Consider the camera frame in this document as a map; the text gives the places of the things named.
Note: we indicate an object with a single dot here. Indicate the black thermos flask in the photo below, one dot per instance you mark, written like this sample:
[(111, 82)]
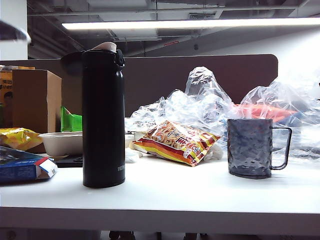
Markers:
[(103, 120)]

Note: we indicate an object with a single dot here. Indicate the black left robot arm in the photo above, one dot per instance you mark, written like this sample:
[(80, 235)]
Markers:
[(12, 31)]

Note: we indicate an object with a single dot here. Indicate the orange yellow snack bag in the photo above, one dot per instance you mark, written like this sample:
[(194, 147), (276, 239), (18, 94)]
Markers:
[(175, 142)]

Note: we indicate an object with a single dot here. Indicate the small white plastic container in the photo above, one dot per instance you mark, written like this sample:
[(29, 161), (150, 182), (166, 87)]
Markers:
[(128, 140)]

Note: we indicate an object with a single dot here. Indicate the brown desk partition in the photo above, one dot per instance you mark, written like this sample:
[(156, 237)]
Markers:
[(162, 82)]

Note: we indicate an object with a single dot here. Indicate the clear crumpled plastic bag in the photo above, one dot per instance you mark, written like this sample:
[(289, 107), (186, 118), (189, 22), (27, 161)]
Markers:
[(200, 100)]

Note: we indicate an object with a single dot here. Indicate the white crumpled tissue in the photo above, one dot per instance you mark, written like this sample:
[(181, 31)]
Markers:
[(132, 156)]

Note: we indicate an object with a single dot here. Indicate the white crumpled plastic wrap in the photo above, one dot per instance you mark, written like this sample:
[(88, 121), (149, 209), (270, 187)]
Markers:
[(215, 152)]

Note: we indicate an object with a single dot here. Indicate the red ceiling sign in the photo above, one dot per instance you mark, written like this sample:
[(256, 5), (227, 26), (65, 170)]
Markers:
[(171, 43)]

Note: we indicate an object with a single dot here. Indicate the green snack packet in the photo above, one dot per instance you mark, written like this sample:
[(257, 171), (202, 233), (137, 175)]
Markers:
[(71, 122)]

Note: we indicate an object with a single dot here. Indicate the ceiling strip light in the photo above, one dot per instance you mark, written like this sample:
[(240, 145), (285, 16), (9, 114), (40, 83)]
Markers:
[(175, 24)]

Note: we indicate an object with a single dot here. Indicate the black phone case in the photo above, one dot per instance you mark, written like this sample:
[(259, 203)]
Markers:
[(70, 162)]

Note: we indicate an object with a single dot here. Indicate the beige paper pulp bowl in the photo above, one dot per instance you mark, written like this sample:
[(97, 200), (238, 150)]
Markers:
[(62, 143)]

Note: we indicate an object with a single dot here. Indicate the orange red package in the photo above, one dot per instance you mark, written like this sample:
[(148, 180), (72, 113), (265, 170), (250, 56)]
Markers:
[(265, 112)]

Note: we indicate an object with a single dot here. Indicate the ceiling air vent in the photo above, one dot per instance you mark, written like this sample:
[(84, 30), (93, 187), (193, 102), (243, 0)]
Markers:
[(201, 16)]

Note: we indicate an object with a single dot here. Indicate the black chair base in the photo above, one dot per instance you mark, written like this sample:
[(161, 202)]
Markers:
[(195, 236), (121, 235)]

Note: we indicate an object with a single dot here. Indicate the brown cardboard box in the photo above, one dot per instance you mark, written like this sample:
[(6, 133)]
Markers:
[(35, 100)]

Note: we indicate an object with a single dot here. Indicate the yellow chip bag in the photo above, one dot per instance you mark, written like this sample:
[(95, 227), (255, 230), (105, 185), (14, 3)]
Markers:
[(17, 137)]

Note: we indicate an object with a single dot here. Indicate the blue cardboard box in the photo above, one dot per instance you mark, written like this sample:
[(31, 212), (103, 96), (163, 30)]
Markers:
[(17, 167)]

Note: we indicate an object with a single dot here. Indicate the yellow printed box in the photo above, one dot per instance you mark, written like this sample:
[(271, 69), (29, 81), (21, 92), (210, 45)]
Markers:
[(5, 85)]

